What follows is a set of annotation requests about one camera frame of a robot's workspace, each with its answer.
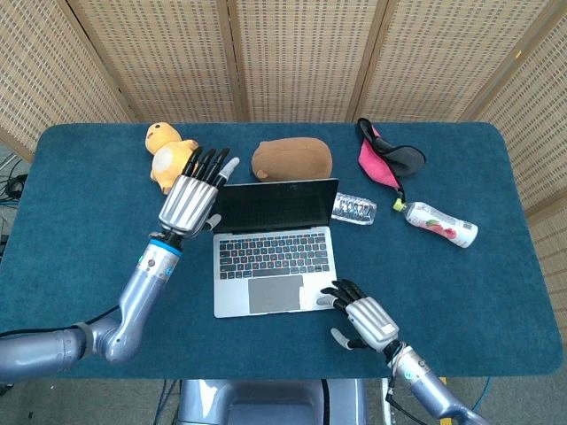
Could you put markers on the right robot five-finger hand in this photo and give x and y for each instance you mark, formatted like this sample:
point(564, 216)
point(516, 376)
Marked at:
point(370, 321)

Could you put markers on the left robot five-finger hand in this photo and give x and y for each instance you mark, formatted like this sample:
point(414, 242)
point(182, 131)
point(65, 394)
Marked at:
point(190, 203)

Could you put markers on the silver laptop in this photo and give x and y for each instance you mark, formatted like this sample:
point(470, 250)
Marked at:
point(274, 257)

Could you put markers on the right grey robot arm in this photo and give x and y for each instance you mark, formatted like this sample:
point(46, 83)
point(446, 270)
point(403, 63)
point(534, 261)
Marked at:
point(425, 380)

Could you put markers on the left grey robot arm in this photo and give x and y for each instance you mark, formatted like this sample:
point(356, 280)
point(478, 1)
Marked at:
point(133, 305)

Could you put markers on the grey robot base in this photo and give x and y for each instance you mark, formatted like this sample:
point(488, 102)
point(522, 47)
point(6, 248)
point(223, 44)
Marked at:
point(270, 405)

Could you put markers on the woven bamboo folding screen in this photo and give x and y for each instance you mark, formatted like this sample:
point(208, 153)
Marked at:
point(301, 57)

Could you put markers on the yellow plush toy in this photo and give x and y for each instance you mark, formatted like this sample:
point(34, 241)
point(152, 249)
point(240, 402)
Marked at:
point(170, 159)

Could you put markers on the blue felt table mat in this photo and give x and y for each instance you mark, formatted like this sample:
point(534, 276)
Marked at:
point(443, 288)

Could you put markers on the white table leg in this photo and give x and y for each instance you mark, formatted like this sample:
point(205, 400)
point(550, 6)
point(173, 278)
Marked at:
point(384, 411)

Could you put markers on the brown capybara plush toy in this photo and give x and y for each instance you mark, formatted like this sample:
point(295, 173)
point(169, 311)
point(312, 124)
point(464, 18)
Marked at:
point(292, 159)

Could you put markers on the clear plastic water bottle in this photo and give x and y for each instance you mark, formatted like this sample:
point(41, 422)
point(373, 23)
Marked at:
point(354, 209)

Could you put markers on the white green-capped drink bottle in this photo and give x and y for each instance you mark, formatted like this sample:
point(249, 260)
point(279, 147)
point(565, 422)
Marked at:
point(443, 226)

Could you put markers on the pink and grey cloth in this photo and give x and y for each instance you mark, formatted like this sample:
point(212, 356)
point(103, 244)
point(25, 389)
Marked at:
point(376, 161)

